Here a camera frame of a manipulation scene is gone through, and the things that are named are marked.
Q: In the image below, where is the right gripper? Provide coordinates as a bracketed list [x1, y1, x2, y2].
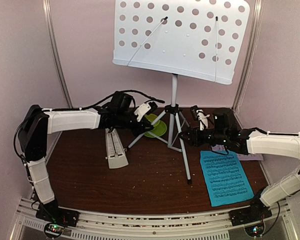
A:
[179, 125, 228, 147]

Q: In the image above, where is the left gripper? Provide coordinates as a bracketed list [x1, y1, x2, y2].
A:
[116, 111, 155, 138]

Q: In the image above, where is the blue sheet music page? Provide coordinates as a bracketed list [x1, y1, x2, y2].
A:
[200, 151, 254, 207]

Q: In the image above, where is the white music stand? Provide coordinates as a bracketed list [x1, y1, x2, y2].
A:
[111, 0, 252, 186]

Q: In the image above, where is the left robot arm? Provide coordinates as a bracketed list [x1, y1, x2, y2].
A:
[13, 90, 158, 222]

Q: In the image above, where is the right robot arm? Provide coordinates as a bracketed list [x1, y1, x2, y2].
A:
[178, 105, 300, 221]

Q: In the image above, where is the green plastic bowl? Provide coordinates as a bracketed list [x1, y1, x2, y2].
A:
[145, 113, 158, 123]

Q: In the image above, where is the green plastic plate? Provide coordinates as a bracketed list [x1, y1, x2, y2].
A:
[150, 120, 168, 137]

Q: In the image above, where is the grey metronome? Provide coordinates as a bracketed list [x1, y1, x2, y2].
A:
[105, 128, 129, 169]

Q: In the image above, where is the purple sheet music page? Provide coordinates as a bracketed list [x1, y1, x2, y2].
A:
[211, 145, 264, 161]

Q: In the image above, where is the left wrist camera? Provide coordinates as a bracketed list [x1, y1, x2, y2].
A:
[133, 101, 158, 122]

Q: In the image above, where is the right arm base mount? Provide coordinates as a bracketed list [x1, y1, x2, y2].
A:
[228, 207, 272, 238]

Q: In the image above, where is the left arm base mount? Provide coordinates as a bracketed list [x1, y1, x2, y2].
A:
[35, 208, 80, 238]

